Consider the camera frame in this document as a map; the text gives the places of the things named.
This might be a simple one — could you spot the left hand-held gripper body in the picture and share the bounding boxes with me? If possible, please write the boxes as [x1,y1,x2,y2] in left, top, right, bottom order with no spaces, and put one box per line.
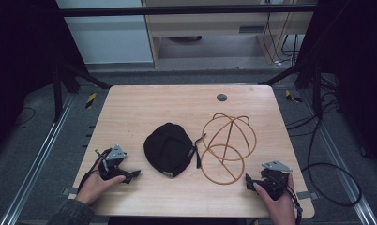
[97,143,128,181]

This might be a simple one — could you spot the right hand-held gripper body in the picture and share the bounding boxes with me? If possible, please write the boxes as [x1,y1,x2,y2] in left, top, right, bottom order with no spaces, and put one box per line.
[260,159,294,202]

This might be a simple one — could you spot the person's right hand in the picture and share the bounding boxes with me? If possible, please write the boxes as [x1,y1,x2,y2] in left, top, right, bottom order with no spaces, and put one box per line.
[252,173,297,225]

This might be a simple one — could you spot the person's left hand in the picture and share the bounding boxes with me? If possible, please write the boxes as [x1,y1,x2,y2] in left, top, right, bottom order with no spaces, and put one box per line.
[75,164,127,207]

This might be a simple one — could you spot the black cap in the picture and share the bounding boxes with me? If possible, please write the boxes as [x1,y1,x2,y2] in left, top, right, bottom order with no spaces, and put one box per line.
[143,122,207,179]

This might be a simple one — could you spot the yellow black tape marker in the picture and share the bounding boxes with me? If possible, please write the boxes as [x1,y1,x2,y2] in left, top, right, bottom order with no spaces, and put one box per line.
[84,92,98,110]
[284,89,303,104]

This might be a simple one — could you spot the black metal stand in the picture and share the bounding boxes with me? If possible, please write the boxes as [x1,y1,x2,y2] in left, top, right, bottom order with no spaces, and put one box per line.
[51,57,112,124]
[259,60,324,120]

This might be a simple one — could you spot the white cabinet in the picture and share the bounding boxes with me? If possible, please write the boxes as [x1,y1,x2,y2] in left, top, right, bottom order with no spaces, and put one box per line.
[55,0,155,66]

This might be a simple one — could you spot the black curtain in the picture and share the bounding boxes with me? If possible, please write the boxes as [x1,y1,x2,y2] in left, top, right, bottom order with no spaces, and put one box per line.
[0,0,90,158]
[294,0,377,176]

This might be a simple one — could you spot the right hand-held gripper cable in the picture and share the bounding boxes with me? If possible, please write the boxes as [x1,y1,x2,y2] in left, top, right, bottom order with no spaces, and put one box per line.
[269,175,304,225]

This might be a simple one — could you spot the hand-held gripper cable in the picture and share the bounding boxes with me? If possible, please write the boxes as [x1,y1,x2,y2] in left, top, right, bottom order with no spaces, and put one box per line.
[76,148,113,193]
[269,175,304,225]

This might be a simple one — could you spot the left hand-held gripper cable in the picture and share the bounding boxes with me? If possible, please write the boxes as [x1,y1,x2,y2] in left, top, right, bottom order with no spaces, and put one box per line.
[76,148,113,193]

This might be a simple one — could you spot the grey table bracket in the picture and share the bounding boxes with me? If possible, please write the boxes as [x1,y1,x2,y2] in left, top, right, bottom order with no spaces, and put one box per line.
[295,190,320,202]
[61,187,80,198]

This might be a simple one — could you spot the black looped floor cable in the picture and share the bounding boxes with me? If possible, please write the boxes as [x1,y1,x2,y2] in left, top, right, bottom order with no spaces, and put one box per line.
[284,102,363,208]

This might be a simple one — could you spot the orange wire hat stand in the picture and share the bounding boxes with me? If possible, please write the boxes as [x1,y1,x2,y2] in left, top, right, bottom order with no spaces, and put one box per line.
[199,112,258,186]

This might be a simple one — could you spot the aluminium floor rail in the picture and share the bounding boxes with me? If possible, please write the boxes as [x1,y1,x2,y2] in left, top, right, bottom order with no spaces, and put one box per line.
[297,88,377,225]
[0,93,76,225]

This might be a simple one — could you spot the hanging black desk cables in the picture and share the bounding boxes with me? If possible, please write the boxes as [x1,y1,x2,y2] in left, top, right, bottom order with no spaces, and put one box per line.
[262,12,301,68]

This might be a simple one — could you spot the black horizontal frame bar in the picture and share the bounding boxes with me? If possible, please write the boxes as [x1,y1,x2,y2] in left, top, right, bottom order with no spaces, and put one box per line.
[58,4,318,18]

